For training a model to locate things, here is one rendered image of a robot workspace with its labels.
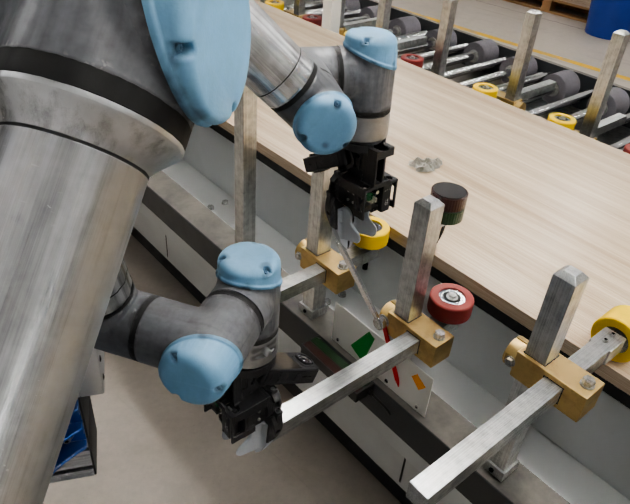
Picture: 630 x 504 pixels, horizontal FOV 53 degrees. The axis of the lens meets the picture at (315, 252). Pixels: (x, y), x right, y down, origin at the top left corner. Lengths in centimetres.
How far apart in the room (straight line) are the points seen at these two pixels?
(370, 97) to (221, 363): 45
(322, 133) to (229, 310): 23
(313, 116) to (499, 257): 66
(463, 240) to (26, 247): 107
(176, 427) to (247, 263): 140
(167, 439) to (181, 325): 140
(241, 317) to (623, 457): 82
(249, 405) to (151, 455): 120
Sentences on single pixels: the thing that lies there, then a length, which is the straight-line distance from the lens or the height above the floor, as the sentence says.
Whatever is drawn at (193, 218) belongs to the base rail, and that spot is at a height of 70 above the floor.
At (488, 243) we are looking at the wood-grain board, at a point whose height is 90.
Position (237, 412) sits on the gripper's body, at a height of 96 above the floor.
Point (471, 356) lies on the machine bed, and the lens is 139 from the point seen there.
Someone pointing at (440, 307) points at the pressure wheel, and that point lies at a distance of 113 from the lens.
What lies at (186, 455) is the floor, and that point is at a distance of 201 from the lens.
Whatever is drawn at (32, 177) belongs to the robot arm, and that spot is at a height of 145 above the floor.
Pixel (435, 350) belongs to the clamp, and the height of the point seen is 86.
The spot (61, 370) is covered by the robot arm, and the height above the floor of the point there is 136.
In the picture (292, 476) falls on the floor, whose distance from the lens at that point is 196.
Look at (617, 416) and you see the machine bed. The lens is 126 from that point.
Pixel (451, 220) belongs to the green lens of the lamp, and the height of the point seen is 107.
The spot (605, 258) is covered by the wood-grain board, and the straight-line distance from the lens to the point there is 140.
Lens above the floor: 161
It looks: 35 degrees down
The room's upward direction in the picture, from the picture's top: 5 degrees clockwise
